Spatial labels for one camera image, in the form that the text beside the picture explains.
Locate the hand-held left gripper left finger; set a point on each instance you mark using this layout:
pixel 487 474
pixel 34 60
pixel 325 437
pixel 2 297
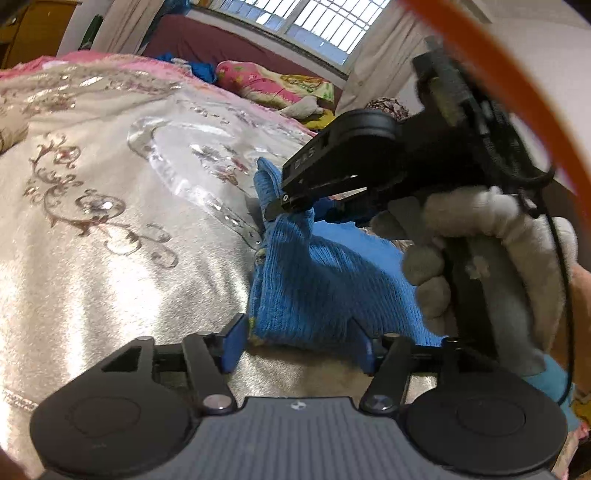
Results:
pixel 233 344

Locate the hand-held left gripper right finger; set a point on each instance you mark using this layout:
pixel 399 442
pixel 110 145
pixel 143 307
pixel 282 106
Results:
pixel 365 354

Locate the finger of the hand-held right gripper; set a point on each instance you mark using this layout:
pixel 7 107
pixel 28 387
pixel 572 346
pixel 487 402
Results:
pixel 309 180

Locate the blue knitted sweater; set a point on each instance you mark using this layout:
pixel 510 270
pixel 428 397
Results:
pixel 323 277

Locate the person's right hand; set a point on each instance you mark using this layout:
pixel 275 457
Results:
pixel 503 263

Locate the dark floral cloth bundle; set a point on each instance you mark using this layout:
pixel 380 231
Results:
pixel 390 108

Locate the yellow and blue folded cloths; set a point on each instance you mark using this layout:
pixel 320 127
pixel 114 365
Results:
pixel 321 121

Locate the beige curtain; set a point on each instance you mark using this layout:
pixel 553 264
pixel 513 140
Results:
pixel 383 60
pixel 122 27

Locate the pink floral pillow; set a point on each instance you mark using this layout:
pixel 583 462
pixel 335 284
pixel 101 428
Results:
pixel 272 83

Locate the barred window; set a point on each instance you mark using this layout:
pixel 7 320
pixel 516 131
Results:
pixel 330 23

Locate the blue cloth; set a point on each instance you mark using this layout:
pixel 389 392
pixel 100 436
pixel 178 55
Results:
pixel 196 67

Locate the maroon headboard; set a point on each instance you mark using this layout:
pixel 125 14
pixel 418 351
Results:
pixel 217 46

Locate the beige floral satin bedspread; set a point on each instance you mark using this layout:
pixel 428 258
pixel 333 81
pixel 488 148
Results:
pixel 115 207

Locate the pink floral bed sheet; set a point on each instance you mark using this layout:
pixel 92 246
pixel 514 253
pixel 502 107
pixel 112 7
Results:
pixel 106 60

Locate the yellow wooden cabinet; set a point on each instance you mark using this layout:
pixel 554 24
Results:
pixel 32 27

